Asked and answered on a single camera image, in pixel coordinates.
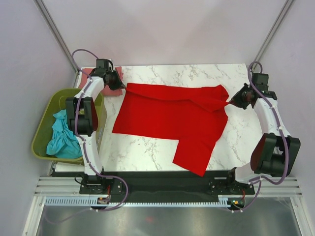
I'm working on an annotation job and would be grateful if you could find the red t shirt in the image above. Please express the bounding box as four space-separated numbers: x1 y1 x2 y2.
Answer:
112 83 229 177

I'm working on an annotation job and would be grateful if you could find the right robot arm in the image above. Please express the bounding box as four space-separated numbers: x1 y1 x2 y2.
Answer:
225 72 301 194

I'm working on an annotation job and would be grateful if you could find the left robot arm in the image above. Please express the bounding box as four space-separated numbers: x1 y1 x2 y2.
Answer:
65 59 126 176

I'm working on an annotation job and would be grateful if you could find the folded pink t shirt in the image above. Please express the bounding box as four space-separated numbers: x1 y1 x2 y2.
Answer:
78 66 124 97

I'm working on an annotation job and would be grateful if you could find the olive green laundry basket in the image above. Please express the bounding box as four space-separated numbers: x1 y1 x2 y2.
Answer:
31 88 107 165

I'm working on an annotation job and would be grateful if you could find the teal t shirt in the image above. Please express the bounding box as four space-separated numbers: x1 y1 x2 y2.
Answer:
46 110 82 159

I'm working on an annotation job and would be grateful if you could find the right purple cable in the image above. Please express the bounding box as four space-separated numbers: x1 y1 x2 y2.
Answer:
227 60 291 214

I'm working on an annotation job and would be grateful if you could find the right aluminium frame post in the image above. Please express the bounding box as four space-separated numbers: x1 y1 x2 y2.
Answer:
254 0 295 62

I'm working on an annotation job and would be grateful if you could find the aluminium frame post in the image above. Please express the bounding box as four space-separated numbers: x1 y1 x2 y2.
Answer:
254 0 295 62
33 0 78 74

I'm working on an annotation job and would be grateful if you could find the left aluminium frame post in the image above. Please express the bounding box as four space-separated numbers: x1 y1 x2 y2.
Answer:
33 0 78 74

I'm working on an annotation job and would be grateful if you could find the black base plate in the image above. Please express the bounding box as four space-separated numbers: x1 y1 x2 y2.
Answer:
79 170 255 203

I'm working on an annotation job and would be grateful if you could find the white slotted cable duct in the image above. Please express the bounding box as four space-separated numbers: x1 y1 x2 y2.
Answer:
45 196 230 207

